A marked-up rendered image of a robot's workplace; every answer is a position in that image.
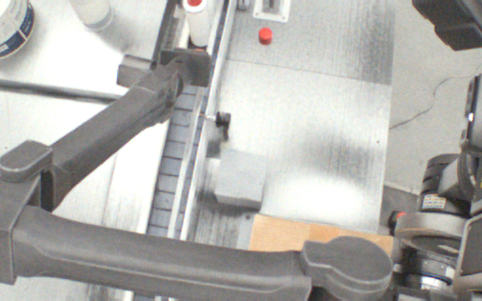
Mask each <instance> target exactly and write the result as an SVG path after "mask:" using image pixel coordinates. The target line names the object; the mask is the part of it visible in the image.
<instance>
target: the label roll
mask: <svg viewBox="0 0 482 301"><path fill-rule="evenodd" d="M35 20H36V18H35V12H34V9H33V6H32V4H31V3H30V0H0V59H2V58H6V57H8V56H10V55H12V54H14V53H15V52H17V51H18V50H20V49H21V48H22V47H23V46H24V45H25V44H26V42H27V41H28V39H29V38H30V35H31V33H32V30H33V27H34V22H35Z"/></svg>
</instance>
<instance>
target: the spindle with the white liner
mask: <svg viewBox="0 0 482 301"><path fill-rule="evenodd" d="M69 2H70V4H71V5H72V8H73V10H74V12H75V13H76V14H77V18H78V20H79V21H80V24H81V25H82V27H83V28H84V29H85V30H88V31H93V32H97V31H100V30H102V29H104V28H105V27H107V26H108V25H109V24H110V22H111V20H112V18H113V14H114V10H113V8H112V6H111V5H110V1H108V0H69Z"/></svg>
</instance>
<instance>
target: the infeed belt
mask: <svg viewBox="0 0 482 301"><path fill-rule="evenodd" d="M229 4H230V0H225V2H224V7H223V10H221V14H220V19H219V24H218V29H217V33H216V37H215V42H214V47H213V52H212V64H211V77H210V84H209V85H208V86H207V87H206V88H204V93H203V99H202V103H201V108H200V112H199V113H201V114H205V112H206V108H207V104H208V99H209V93H210V88H211V84H212V79H213V75H214V70H215V65H216V60H217V55H218V51H219V46H220V41H221V36H222V32H223V28H224V23H225V20H226V18H227V13H228V9H229ZM207 48H208V46H206V47H196V46H195V45H194V44H193V43H192V42H191V37H189V41H188V46H187V49H193V50H194V49H199V50H205V51H207ZM197 90H198V87H197V86H192V85H189V86H188V87H187V88H185V89H184V90H183V91H182V93H181V95H180V96H178V97H177V98H175V103H174V110H173V116H172V118H171V120H170V124H169V128H168V129H167V133H166V138H165V143H164V147H163V151H162V155H161V161H160V165H159V170H158V173H157V177H156V182H155V187H154V192H153V196H152V200H151V212H150V218H149V222H148V226H147V230H146V234H151V235H158V236H164V237H167V234H168V230H169V225H170V221H171V213H172V208H173V202H174V198H175V194H176V189H177V185H178V180H179V174H180V170H181V166H182V161H183V155H184V151H185V147H186V142H187V137H188V132H189V127H190V122H191V114H192V113H193V109H194V105H195V100H196V94H197ZM203 123H204V121H203V120H198V123H197V127H196V132H195V135H194V137H193V142H192V147H191V155H190V161H189V165H188V170H187V174H186V180H185V185H184V189H183V194H182V198H181V204H180V209H179V213H178V218H177V222H176V227H175V232H174V237H173V238H178V239H180V238H181V233H182V230H183V226H182V225H184V223H183V220H184V215H185V210H186V206H187V201H188V195H189V191H190V186H191V177H192V172H193V167H195V166H194V162H196V156H197V153H198V148H199V143H200V137H201V132H202V128H203ZM155 296H156V295H148V294H142V293H138V292H134V293H133V297H132V301H155Z"/></svg>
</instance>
